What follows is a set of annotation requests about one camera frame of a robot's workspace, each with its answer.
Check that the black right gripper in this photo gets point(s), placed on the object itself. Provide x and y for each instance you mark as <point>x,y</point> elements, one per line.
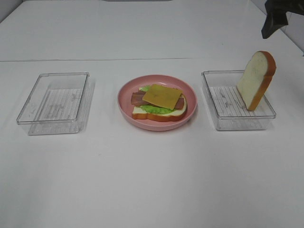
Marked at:
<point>276,14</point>

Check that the brown bacon strip tray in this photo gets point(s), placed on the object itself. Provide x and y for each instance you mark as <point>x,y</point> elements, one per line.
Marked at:
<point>180,103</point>

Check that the yellow cheese slice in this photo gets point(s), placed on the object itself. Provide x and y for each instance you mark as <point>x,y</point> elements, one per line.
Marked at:
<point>162,96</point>

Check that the green lettuce leaf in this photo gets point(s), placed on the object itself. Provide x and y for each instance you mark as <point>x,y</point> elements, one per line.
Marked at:
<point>151,108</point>

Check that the bread slice with brown crust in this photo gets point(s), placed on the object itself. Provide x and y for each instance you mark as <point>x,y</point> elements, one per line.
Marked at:
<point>176,115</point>

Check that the clear right plastic tray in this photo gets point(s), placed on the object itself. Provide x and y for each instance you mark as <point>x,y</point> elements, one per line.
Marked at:
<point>227,109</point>

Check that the clear plastic tray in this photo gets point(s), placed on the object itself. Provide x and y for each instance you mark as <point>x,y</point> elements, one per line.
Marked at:
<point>59,103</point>
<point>227,109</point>

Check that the pink round plate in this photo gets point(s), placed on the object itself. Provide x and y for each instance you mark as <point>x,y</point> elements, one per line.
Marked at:
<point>124,101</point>

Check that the clear left plastic tray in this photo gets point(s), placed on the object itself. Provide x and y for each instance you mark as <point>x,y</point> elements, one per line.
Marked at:
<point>59,103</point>

